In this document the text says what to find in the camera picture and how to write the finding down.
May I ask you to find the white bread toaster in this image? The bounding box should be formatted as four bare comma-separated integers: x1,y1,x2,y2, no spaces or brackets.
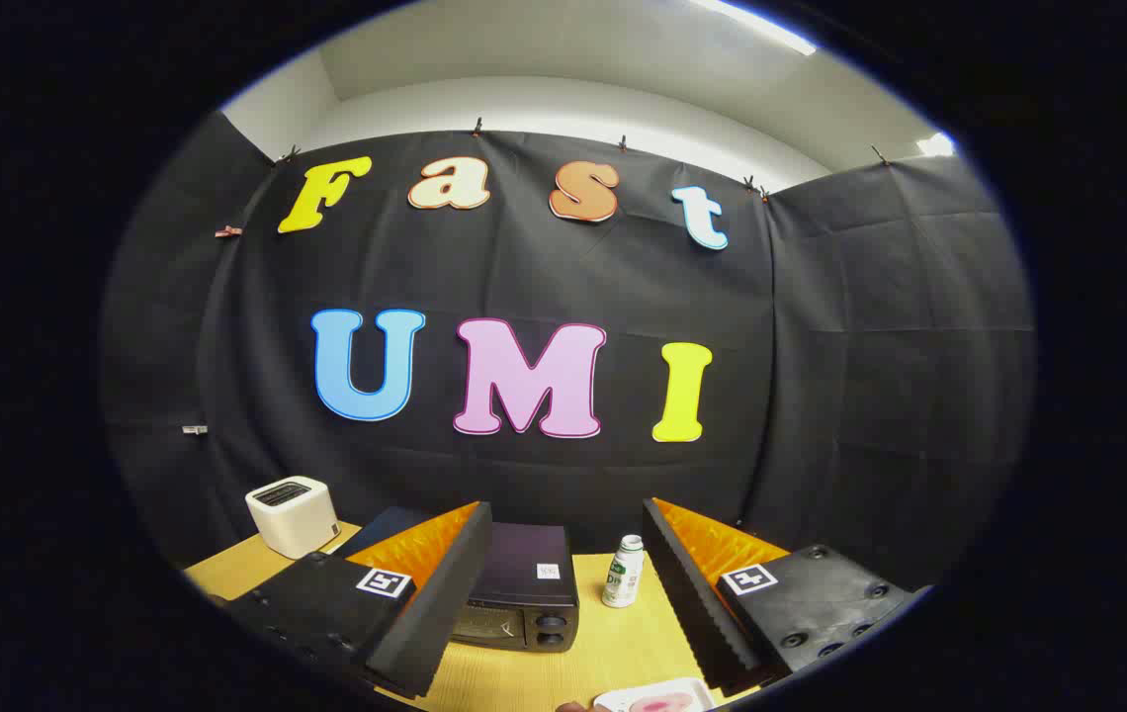
245,477,341,561

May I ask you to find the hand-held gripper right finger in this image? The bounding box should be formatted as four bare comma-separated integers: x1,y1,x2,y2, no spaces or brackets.
643,497,930,697

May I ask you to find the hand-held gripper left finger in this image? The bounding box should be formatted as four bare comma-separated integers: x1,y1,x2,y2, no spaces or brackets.
222,501,493,699

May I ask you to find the white bottle green label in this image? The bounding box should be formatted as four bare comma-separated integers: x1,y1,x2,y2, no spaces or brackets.
601,535,646,609

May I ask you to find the black toaster oven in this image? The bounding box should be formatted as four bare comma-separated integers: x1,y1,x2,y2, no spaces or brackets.
331,506,580,654

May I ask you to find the white square plate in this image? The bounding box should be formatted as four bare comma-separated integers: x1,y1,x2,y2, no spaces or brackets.
593,677,718,712

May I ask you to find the black backdrop cloth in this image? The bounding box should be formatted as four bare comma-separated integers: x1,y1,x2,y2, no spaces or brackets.
99,111,1037,594

